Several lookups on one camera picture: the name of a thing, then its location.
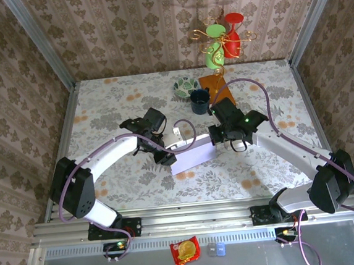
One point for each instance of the floral tablecloth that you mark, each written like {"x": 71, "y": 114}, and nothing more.
{"x": 138, "y": 188}

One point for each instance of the green wine glass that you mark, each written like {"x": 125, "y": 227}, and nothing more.
{"x": 215, "y": 30}

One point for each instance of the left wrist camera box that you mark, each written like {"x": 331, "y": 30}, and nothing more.
{"x": 156, "y": 118}

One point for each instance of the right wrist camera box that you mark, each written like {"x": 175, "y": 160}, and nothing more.
{"x": 226, "y": 106}

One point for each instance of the aluminium table side rail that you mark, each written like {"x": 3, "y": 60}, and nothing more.
{"x": 309, "y": 102}
{"x": 67, "y": 117}

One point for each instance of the green leaf pattern bowl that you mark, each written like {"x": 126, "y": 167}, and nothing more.
{"x": 184, "y": 86}

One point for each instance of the white paper box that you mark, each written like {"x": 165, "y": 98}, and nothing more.
{"x": 195, "y": 159}

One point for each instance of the red wine glass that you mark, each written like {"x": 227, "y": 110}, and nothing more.
{"x": 234, "y": 18}

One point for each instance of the grey metal tray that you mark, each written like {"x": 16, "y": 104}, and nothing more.
{"x": 253, "y": 259}

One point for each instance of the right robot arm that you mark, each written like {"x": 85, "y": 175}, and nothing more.
{"x": 290, "y": 150}

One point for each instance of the small grey card case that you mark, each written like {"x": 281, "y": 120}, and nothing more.
{"x": 211, "y": 250}

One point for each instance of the dark blue mug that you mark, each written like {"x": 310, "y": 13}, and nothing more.
{"x": 200, "y": 105}

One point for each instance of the small black controller board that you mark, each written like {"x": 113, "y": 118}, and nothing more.
{"x": 286, "y": 234}
{"x": 117, "y": 248}

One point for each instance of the red snack packet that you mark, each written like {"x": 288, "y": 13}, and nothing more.
{"x": 186, "y": 252}

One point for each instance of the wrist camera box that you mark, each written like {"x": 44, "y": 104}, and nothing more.
{"x": 226, "y": 106}
{"x": 156, "y": 118}

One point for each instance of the aluminium frame post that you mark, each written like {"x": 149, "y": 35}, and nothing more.
{"x": 36, "y": 36}
{"x": 316, "y": 12}

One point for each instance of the small blue card case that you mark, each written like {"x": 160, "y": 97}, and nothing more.
{"x": 221, "y": 249}

